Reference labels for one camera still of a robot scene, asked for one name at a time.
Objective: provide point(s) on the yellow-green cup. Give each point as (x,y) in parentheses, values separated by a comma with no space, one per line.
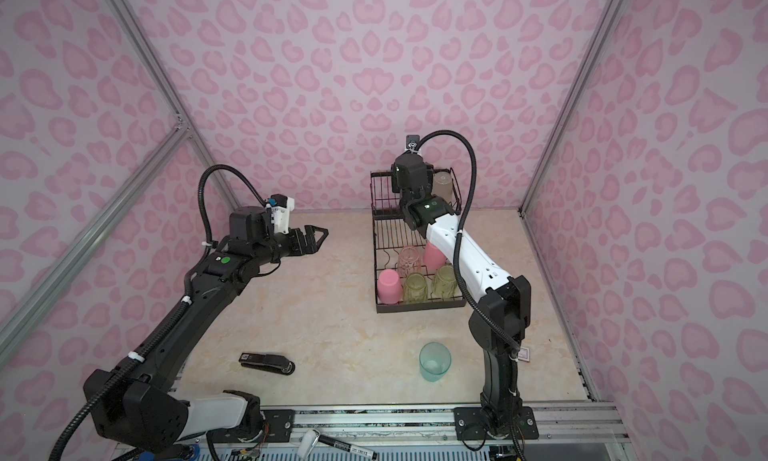
(443,186)

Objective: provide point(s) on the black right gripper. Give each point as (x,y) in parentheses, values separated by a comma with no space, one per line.
(396,177)

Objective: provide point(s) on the green cup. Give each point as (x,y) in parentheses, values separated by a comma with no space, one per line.
(444,283)
(415,289)

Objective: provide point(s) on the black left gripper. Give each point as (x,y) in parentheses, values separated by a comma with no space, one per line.
(311,246)

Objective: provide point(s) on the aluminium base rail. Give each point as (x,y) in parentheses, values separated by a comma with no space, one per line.
(558,430)

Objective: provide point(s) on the pink cup front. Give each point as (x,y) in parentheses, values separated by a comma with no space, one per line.
(389,287)

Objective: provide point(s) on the blue black tool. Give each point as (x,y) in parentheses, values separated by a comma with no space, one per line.
(177,452)

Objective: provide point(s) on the black wire dish rack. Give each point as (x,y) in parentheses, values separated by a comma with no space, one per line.
(396,247)

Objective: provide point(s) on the orange translucent cup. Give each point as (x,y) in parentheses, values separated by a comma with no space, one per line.
(409,261)

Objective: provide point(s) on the red white card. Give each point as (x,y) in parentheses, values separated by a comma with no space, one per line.
(524,355)

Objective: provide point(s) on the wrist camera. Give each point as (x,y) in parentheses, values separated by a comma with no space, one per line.
(280,207)
(412,143)

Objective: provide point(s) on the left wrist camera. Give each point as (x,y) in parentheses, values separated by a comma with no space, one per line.
(280,207)

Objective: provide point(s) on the black marker pen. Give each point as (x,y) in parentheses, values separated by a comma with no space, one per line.
(312,438)

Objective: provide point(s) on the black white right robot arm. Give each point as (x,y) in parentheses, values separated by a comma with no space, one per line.
(501,303)

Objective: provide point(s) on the teal cup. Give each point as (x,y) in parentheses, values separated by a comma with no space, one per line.
(434,361)

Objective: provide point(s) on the black stapler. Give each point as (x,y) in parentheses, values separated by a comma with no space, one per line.
(267,362)

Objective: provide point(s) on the pink cup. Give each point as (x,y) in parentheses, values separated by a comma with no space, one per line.
(389,287)
(433,258)

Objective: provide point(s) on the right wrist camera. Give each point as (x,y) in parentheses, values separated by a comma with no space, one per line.
(412,143)

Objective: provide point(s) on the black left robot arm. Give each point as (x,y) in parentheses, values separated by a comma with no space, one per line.
(132,403)

